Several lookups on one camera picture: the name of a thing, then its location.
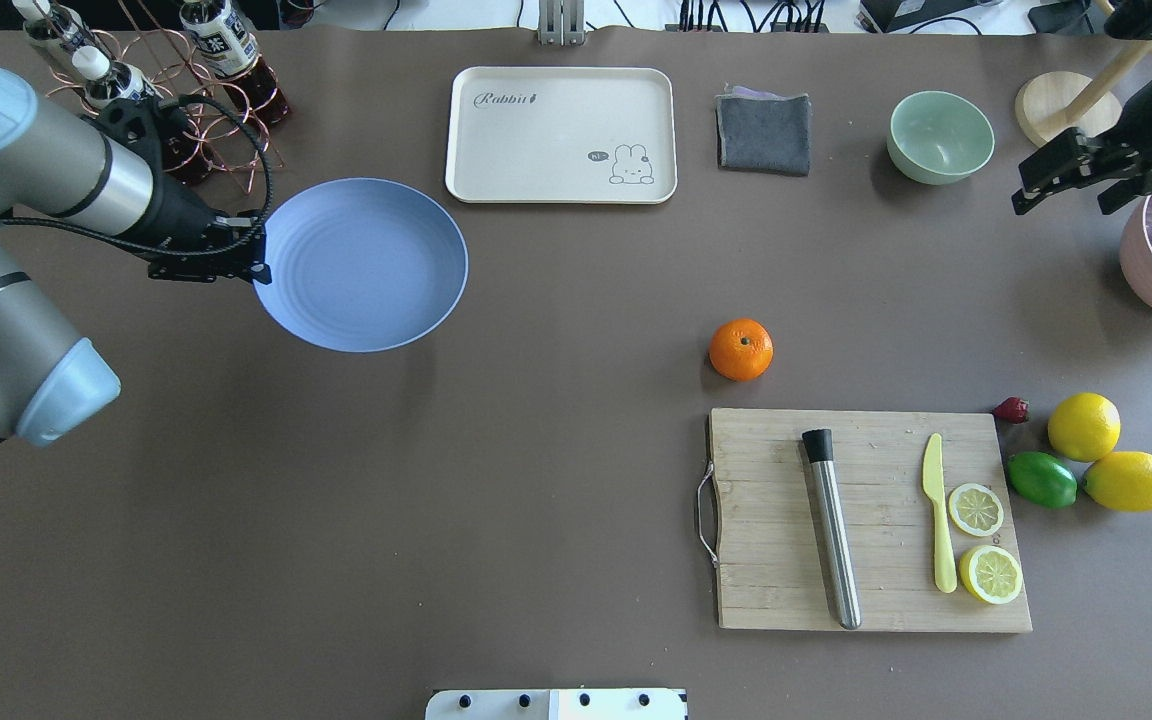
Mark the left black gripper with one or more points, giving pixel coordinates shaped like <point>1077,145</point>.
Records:
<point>176,214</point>

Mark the blue plate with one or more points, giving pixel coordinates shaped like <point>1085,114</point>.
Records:
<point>362,265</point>

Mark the orange fruit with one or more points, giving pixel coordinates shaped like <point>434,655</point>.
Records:
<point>741,350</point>

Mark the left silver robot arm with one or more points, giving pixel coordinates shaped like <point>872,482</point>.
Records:
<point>103,179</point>

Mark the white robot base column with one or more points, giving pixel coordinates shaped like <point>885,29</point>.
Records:
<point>559,703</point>

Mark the wooden cup tree stand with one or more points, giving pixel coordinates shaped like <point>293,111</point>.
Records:
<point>1052,102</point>

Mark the green bowl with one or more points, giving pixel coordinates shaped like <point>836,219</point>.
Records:
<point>936,138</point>

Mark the tea bottle front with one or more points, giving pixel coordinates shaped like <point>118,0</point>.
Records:
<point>105,80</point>

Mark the tea bottle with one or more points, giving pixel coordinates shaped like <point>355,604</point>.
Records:
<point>105,80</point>
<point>223,38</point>
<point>56,32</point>

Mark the tea bottle middle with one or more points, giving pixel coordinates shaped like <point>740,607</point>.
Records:
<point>223,38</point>

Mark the red strawberry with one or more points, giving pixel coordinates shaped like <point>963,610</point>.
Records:
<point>1013,410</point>

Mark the yellow lemon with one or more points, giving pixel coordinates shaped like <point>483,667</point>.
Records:
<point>1121,481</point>
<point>1085,427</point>

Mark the tea bottle rear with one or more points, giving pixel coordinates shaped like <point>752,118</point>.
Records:
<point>56,32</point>

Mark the grey folded cloth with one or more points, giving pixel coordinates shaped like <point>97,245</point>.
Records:
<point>764,132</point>

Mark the green lime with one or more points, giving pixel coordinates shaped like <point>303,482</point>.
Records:
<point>1042,479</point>

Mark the cream rabbit tray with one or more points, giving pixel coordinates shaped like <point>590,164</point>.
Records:
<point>561,135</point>

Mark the lemon slice upper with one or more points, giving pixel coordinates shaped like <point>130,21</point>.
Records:
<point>975,510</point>

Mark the lemon half lower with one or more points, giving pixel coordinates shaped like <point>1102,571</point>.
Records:
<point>991,574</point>

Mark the yellow plastic knife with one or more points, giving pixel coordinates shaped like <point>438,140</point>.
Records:
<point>933,487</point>

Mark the steel muddler with black tip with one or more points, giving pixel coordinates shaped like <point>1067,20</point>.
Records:
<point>818,444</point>

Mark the wooden cutting board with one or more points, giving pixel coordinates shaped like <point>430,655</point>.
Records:
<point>771,565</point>

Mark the copper wire bottle rack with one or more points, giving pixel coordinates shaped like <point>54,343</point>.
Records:
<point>169,61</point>

